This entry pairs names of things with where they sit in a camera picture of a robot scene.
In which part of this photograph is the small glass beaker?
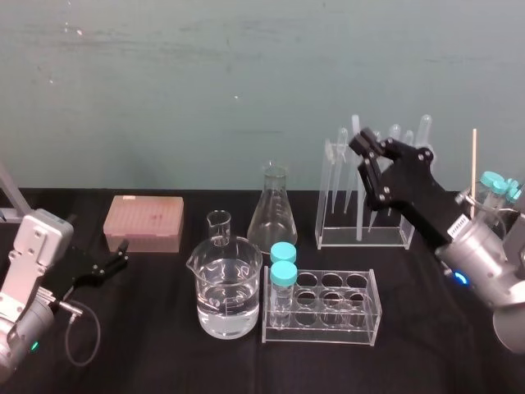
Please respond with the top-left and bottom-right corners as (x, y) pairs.
(207, 209), (233, 248)

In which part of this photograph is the clear acrylic tube rack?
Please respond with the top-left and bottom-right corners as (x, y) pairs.
(262, 265), (384, 346)

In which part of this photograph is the thin dark gripper cable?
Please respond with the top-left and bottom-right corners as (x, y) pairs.
(56, 300), (103, 367)

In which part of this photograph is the teal capped sample tube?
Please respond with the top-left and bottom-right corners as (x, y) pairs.
(270, 260), (299, 330)
(479, 171), (509, 217)
(269, 241), (298, 264)
(505, 176), (524, 205)

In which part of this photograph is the pink pipette tip box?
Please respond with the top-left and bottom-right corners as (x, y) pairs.
(103, 195), (185, 253)

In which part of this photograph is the cream stirring rod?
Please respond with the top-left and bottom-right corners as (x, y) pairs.
(470, 128), (478, 219)

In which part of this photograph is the glass conical flask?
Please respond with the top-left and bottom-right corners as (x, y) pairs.
(246, 160), (299, 254)

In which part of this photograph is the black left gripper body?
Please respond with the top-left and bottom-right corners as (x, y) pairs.
(43, 245), (103, 301)

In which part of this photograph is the large glass beaker with water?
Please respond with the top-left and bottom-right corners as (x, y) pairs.
(185, 236), (264, 340)

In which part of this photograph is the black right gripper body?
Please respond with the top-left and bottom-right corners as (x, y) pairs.
(386, 143), (471, 247)

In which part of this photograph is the black table cloth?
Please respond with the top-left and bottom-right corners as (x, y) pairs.
(0, 187), (525, 394)

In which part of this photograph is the clear acrylic pipette stand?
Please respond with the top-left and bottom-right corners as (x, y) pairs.
(315, 138), (415, 250)

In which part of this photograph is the glass beaker holding rod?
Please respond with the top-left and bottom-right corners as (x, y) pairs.
(456, 188), (518, 241)

